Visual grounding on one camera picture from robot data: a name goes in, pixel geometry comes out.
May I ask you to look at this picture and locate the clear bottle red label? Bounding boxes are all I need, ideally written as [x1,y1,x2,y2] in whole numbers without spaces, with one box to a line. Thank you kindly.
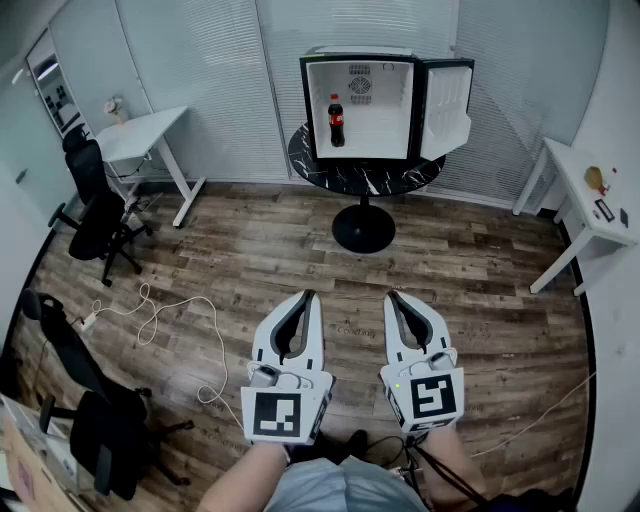
[597,167,619,197]

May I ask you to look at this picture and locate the round black marble table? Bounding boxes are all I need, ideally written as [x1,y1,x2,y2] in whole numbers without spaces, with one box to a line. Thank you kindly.
[287,121,447,255]

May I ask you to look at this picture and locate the person's right forearm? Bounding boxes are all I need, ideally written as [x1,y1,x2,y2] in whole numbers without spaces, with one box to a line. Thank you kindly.
[424,427,489,512]

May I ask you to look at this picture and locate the white fridge interior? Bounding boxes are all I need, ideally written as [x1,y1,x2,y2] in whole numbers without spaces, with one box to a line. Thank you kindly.
[298,45,475,162]

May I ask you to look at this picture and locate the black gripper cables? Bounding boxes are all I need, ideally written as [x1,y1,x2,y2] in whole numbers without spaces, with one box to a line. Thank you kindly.
[372,434,489,512]

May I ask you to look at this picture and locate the black office chair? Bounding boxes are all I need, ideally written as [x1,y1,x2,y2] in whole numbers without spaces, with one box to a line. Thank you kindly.
[19,288,195,501]
[48,127,154,289]

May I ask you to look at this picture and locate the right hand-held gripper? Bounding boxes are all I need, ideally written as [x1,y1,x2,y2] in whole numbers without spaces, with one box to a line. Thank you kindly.
[378,290,466,446]

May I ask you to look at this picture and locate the person's left forearm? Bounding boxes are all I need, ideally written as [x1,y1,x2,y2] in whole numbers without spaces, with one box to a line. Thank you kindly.
[197,442,292,512]

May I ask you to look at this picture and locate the person's grey shirt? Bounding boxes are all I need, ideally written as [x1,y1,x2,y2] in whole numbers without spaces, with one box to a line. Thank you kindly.
[264,457,431,512]

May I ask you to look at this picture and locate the dark cola bottle red cap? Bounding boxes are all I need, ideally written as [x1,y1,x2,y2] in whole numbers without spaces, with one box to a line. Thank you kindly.
[327,93,347,149]

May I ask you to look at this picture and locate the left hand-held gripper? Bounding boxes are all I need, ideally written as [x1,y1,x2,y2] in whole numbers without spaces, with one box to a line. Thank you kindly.
[240,288,335,446]

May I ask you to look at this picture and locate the person's black right shoe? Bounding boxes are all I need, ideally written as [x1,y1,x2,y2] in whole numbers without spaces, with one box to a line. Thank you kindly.
[345,428,370,461]

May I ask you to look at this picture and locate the pink flower vase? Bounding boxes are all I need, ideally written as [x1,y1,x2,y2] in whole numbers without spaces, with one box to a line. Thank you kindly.
[103,94,130,126]

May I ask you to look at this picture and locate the framed glass panel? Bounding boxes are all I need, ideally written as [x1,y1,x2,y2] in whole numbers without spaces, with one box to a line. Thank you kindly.
[24,29,84,139]

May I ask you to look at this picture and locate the white desk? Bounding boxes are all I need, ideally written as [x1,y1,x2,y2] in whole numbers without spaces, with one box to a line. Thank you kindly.
[512,137,640,296]
[94,104,207,229]

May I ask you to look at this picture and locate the cardboard box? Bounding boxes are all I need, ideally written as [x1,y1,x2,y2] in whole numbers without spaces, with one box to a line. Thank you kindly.
[0,394,81,512]

